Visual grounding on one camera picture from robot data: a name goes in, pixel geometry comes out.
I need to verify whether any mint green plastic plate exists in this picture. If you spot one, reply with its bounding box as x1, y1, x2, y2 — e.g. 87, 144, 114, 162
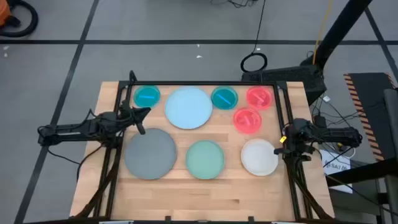
185, 139, 226, 180

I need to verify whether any white printed paper sheet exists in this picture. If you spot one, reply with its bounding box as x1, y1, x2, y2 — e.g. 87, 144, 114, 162
319, 149, 354, 194

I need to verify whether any black vacuum hose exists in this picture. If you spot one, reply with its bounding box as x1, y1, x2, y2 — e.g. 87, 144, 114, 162
0, 0, 39, 39

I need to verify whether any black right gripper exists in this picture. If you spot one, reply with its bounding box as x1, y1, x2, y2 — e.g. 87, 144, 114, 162
283, 118, 315, 156

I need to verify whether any teal translucent plastic plate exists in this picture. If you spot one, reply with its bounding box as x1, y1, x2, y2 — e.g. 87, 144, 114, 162
210, 86, 239, 111
133, 85, 162, 109

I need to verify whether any large grey plastic plate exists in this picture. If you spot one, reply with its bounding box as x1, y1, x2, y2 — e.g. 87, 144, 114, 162
124, 128, 178, 180

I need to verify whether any white plastic plate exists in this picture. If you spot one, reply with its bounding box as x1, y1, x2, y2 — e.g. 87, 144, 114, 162
240, 138, 279, 177

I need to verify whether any black coiled floor cable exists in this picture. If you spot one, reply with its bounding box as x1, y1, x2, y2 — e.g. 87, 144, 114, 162
240, 0, 269, 73

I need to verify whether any large light blue plate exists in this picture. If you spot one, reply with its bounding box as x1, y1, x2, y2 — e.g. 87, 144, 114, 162
164, 86, 213, 130

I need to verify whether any dark hazard-striped floor mat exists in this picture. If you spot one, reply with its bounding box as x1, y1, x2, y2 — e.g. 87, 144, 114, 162
343, 72, 398, 162

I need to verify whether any black perforated equipment case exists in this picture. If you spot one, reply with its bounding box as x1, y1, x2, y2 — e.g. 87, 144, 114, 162
241, 65, 327, 106

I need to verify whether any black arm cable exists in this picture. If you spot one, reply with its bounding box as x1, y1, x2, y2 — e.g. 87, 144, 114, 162
45, 143, 105, 183

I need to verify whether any black aluminium table frame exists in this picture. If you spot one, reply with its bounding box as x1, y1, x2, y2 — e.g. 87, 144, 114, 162
74, 70, 333, 224

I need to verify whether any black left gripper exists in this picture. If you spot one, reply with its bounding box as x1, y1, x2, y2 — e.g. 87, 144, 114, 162
118, 99, 152, 128

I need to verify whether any pink translucent plastic plate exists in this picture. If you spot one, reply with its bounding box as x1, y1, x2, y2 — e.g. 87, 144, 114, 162
246, 86, 274, 110
233, 107, 262, 135

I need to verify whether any thick black stand pole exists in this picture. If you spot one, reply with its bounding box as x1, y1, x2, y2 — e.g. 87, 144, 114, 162
313, 0, 373, 68

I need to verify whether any yellow floor cable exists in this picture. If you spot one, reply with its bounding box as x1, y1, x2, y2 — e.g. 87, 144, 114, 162
312, 0, 334, 65

